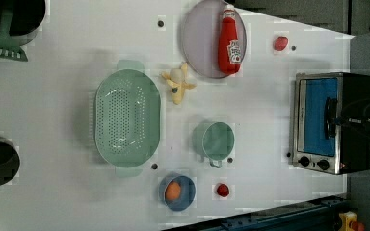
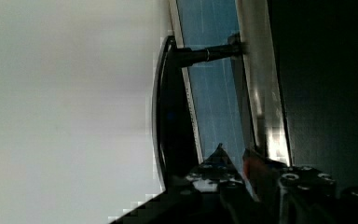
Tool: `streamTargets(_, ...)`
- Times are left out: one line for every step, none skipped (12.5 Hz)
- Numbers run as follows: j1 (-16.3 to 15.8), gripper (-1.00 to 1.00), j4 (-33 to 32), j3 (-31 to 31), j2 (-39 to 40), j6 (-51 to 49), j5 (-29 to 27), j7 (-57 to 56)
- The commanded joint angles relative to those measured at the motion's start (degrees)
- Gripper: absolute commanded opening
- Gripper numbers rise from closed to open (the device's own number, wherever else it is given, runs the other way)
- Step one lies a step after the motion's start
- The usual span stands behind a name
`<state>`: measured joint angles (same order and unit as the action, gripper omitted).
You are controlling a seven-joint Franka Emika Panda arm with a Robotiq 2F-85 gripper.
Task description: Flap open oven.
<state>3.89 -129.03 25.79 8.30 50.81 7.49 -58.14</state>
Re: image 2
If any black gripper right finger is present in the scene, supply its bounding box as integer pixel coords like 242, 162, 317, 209
241, 147, 338, 224

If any blue glass oven door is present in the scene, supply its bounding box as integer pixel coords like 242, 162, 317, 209
152, 0, 246, 189

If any black steel toaster oven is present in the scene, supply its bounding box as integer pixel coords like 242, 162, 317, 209
235, 0, 358, 189

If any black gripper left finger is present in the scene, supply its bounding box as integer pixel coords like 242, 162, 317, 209
169, 143, 247, 193

